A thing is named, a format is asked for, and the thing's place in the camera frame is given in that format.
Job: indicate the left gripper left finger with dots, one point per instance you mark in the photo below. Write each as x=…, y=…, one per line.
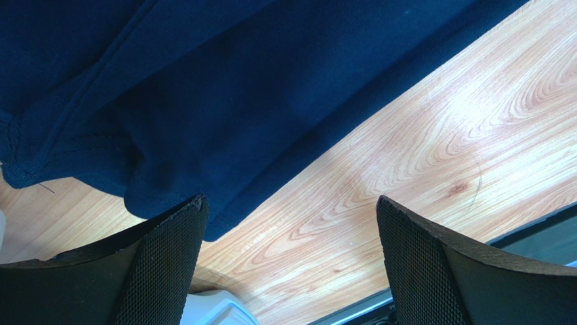
x=141, y=275

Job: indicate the navy blue t shirt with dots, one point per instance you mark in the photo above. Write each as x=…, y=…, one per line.
x=157, y=101

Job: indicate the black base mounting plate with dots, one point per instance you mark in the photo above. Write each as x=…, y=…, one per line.
x=551, y=239

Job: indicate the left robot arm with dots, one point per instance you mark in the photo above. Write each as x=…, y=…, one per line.
x=216, y=308

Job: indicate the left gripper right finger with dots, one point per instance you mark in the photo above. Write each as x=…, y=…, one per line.
x=439, y=276

